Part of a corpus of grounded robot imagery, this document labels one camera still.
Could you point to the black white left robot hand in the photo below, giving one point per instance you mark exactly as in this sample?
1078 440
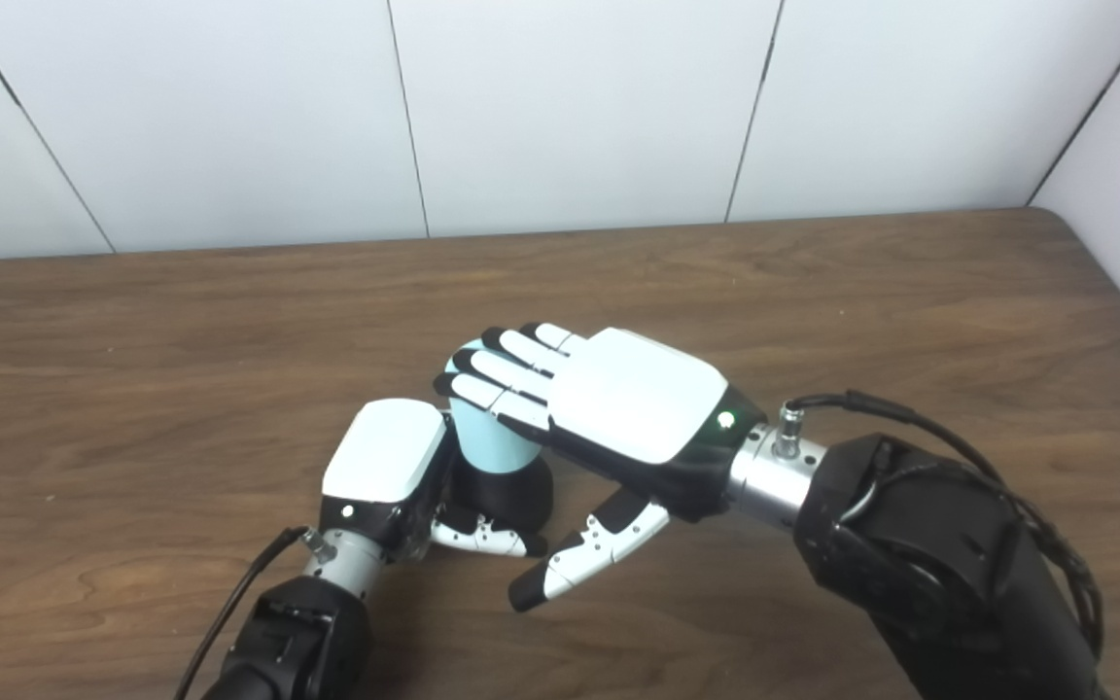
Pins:
385 457

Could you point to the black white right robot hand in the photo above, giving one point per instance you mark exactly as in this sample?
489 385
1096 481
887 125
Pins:
638 399

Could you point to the light blue cylinder cup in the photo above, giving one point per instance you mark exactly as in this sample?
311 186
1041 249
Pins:
492 442

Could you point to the black funnel-shaped nozzle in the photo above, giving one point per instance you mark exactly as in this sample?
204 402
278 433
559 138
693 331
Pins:
516 496

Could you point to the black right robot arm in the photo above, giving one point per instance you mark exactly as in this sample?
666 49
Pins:
929 564

